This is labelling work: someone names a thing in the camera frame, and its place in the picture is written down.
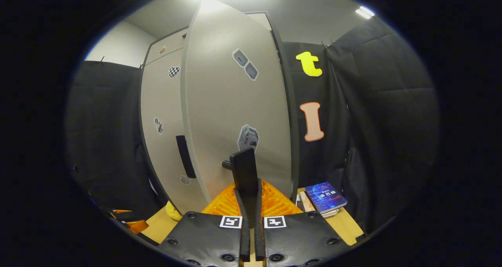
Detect grey cabinet door cube stickers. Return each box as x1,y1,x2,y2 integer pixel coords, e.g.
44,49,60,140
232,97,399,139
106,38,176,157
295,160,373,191
180,0,294,214

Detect grey double-door shoe cabinet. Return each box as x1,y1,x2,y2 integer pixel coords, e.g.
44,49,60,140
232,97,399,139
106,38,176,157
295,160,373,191
138,11,300,216

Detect black backdrop cloth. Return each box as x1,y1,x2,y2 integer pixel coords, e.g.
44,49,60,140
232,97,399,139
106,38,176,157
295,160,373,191
65,16,440,236

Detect small yellow object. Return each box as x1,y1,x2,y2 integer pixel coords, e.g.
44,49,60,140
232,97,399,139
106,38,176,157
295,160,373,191
165,201,183,222

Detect blue book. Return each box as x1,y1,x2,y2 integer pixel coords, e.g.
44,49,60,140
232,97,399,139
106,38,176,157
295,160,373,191
305,182,348,214

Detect grey cabinet door checkered sticker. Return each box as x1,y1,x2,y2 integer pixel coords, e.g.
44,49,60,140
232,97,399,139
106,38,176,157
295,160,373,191
140,47,208,214

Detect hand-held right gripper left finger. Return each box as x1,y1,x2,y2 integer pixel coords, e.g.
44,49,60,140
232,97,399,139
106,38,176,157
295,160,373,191
157,184,251,267

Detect black door handle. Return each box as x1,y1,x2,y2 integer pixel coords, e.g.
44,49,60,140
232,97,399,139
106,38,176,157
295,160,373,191
176,135,196,179
222,147,259,220

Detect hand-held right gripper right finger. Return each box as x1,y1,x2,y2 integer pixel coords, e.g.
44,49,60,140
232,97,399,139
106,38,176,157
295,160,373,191
254,179,351,267

